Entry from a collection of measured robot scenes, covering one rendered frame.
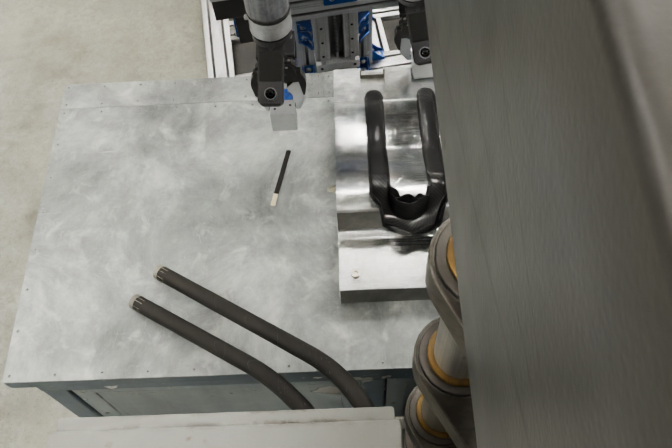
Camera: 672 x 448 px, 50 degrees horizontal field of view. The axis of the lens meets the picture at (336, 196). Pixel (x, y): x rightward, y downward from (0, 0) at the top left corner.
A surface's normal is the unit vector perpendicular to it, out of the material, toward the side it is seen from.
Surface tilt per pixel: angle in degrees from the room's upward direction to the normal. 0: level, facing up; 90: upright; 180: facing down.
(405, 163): 28
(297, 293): 0
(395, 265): 0
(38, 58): 0
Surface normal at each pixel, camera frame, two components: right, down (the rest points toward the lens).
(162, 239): -0.04, -0.51
